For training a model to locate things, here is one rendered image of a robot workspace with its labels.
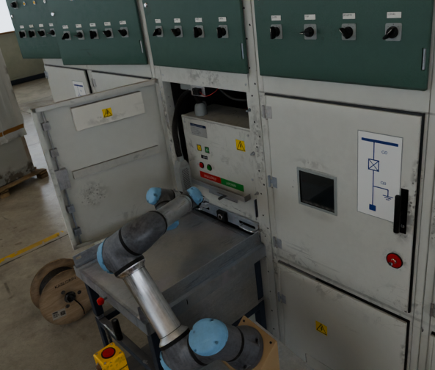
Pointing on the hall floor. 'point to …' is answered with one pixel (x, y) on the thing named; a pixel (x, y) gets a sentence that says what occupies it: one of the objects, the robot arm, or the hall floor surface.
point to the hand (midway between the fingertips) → (205, 201)
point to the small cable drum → (59, 293)
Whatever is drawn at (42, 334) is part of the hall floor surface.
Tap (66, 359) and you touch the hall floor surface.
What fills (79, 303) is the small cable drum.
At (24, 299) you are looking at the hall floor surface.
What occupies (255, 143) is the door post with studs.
